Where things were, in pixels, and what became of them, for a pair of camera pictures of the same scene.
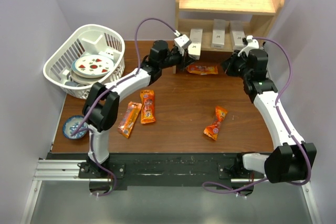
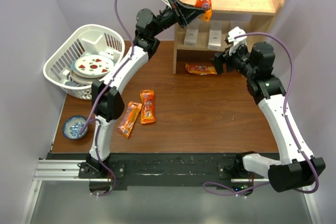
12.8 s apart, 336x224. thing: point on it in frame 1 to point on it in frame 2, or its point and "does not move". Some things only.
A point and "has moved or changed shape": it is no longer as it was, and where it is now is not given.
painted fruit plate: (92, 65) does not move
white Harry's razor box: (194, 48) has moved or changed shape
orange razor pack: (130, 115) does not move
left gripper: (184, 60) to (187, 13)
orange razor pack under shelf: (202, 69) does not move
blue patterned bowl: (71, 123) does not move
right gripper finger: (228, 63) to (218, 61)
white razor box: (238, 33) has moved or changed shape
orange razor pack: (147, 114) does not move
